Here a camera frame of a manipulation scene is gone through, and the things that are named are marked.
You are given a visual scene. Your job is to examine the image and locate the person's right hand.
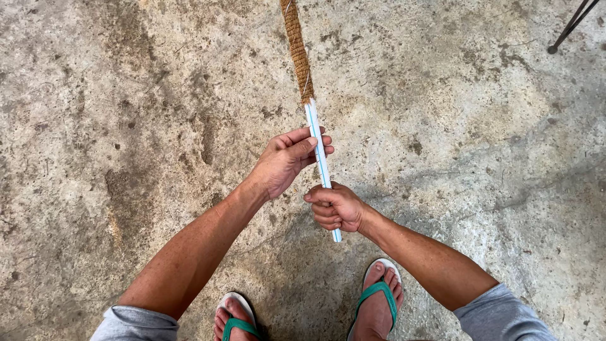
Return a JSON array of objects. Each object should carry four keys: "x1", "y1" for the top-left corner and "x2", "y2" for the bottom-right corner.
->
[{"x1": 303, "y1": 181, "x2": 369, "y2": 233}]

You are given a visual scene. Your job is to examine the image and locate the person's left hand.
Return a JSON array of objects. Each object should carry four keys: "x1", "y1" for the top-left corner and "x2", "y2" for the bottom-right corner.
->
[{"x1": 250, "y1": 126, "x2": 335, "y2": 202}]

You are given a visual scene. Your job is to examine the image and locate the coir white plastic pole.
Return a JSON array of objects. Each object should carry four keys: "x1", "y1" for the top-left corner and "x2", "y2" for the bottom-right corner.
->
[{"x1": 279, "y1": 0, "x2": 343, "y2": 243}]

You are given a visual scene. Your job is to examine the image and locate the white green right flip-flop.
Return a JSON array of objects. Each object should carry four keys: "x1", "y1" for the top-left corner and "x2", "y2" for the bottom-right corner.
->
[{"x1": 347, "y1": 258, "x2": 405, "y2": 341}]

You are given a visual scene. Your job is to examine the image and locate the white green flip-flop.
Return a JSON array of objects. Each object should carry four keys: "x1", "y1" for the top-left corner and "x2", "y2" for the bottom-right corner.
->
[
  {"x1": 347, "y1": 258, "x2": 405, "y2": 341},
  {"x1": 214, "y1": 292, "x2": 264, "y2": 341}
]

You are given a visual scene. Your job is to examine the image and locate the person's right foot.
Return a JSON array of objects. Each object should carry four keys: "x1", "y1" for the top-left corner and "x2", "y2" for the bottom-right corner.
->
[{"x1": 352, "y1": 262, "x2": 404, "y2": 341}]

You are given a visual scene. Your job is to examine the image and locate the person's foot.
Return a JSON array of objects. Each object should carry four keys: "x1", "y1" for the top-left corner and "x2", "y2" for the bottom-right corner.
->
[
  {"x1": 352, "y1": 262, "x2": 404, "y2": 341},
  {"x1": 214, "y1": 297, "x2": 259, "y2": 341}
]

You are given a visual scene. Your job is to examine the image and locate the person's left foot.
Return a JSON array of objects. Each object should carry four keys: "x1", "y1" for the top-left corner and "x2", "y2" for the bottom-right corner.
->
[{"x1": 214, "y1": 297, "x2": 259, "y2": 341}]

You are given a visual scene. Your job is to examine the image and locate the white green left flip-flop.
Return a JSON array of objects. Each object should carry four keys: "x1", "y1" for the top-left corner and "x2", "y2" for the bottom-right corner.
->
[{"x1": 214, "y1": 292, "x2": 264, "y2": 341}]

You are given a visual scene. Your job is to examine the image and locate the person's grey right sleeve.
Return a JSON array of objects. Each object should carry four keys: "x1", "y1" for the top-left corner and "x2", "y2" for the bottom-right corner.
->
[{"x1": 453, "y1": 283, "x2": 560, "y2": 341}]

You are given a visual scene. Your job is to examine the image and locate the person's grey sleeve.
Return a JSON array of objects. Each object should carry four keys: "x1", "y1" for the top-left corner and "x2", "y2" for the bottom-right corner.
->
[
  {"x1": 453, "y1": 283, "x2": 560, "y2": 341},
  {"x1": 90, "y1": 305, "x2": 181, "y2": 341}
]

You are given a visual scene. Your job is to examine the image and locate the person's grey left sleeve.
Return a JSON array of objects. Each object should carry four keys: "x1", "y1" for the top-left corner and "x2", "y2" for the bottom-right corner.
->
[{"x1": 90, "y1": 305, "x2": 181, "y2": 341}]

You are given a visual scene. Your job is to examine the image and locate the dark metal stand legs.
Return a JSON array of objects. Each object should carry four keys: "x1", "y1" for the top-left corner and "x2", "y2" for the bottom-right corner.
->
[{"x1": 547, "y1": 0, "x2": 602, "y2": 55}]

